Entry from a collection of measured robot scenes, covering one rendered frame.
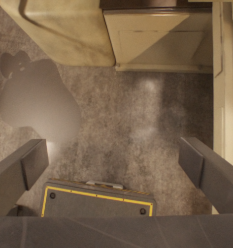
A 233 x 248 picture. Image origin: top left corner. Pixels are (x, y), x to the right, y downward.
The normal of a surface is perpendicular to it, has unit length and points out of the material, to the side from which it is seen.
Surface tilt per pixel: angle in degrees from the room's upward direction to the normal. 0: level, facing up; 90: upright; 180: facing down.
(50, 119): 0
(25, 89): 0
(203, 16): 90
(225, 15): 0
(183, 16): 90
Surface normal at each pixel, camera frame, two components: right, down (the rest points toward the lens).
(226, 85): -0.13, -0.15
